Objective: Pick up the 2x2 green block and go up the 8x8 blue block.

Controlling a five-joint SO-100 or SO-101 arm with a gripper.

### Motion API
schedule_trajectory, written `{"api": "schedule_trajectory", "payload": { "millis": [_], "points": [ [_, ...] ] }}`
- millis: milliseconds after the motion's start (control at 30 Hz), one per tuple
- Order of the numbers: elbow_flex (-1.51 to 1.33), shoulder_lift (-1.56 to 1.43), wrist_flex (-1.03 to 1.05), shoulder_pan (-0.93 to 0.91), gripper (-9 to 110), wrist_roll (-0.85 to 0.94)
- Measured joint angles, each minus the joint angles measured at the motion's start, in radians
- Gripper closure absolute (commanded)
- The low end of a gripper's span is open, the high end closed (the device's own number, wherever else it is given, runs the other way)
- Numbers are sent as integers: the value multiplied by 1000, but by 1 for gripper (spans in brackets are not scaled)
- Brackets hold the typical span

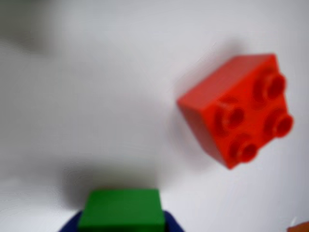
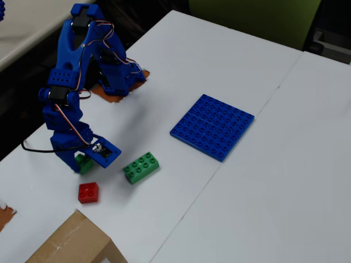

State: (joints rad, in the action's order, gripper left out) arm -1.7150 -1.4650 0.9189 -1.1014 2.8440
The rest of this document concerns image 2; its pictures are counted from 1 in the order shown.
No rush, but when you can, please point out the blue 8x8 studded plate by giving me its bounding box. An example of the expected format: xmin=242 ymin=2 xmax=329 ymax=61
xmin=169 ymin=94 xmax=255 ymax=163

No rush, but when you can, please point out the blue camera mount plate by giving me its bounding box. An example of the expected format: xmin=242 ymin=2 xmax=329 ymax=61
xmin=82 ymin=135 xmax=122 ymax=169

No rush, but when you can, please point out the green 2x2 block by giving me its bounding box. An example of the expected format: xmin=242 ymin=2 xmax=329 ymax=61
xmin=74 ymin=153 xmax=95 ymax=175

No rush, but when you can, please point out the green 2x4 block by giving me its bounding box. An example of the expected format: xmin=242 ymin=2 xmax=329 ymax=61
xmin=122 ymin=151 xmax=160 ymax=185

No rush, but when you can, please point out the beige side table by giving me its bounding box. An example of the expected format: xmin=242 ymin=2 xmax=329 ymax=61
xmin=0 ymin=0 xmax=93 ymax=72

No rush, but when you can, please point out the red 2x2 block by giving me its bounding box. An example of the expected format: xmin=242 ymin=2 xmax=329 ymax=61
xmin=78 ymin=181 xmax=100 ymax=204

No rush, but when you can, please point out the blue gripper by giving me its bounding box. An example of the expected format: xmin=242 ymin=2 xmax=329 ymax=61
xmin=50 ymin=122 xmax=95 ymax=173

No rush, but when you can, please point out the grey box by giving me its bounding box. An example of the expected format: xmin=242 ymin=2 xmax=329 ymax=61
xmin=304 ymin=26 xmax=351 ymax=65

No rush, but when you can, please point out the red white black servo wire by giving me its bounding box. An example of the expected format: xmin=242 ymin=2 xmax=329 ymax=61
xmin=54 ymin=89 xmax=93 ymax=146
xmin=89 ymin=20 xmax=139 ymax=72

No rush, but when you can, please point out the green chair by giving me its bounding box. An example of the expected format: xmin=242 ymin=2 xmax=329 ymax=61
xmin=188 ymin=0 xmax=322 ymax=52

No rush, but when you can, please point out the white table cover board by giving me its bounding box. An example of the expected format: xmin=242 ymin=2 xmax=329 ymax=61
xmin=0 ymin=10 xmax=303 ymax=263
xmin=150 ymin=50 xmax=351 ymax=263

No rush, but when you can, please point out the brown cardboard box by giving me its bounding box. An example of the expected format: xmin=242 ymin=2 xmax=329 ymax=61
xmin=24 ymin=209 xmax=128 ymax=263

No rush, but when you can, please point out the black cable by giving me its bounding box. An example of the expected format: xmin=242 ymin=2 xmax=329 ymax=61
xmin=21 ymin=139 xmax=93 ymax=154

